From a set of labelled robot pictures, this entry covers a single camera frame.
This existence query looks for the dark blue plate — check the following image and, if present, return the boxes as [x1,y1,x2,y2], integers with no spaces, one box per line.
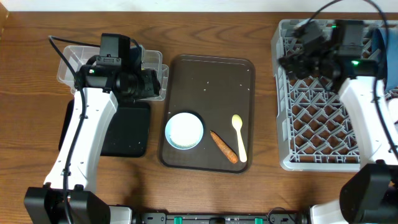
[371,28,397,91]

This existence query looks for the light blue rice bowl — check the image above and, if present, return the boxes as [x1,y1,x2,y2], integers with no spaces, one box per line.
[164,113,204,150]

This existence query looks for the cream plastic spoon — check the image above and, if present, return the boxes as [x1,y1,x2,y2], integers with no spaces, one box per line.
[231,114,248,162]

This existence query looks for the pink cup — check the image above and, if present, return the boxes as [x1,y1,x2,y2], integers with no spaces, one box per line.
[387,98,398,124]

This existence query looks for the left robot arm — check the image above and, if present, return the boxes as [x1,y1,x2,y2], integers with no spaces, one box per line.
[24,35,168,223]

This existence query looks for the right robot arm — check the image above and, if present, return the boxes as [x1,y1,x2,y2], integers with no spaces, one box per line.
[271,19,397,223]

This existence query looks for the grey dishwasher rack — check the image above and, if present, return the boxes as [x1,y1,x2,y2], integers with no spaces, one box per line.
[271,19,398,172]

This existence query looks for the black tray bin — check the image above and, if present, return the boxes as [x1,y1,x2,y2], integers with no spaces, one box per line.
[58,98,152,158]

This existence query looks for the clear plastic bin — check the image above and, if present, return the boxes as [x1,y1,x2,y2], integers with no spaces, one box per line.
[57,45,169,101]

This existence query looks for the dark brown serving tray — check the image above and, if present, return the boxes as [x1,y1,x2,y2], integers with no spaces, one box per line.
[158,55,256,174]

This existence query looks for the orange carrot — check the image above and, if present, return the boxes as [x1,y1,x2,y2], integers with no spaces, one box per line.
[210,131,238,164]

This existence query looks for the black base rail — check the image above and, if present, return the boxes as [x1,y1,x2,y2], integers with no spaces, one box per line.
[136,210,311,224]

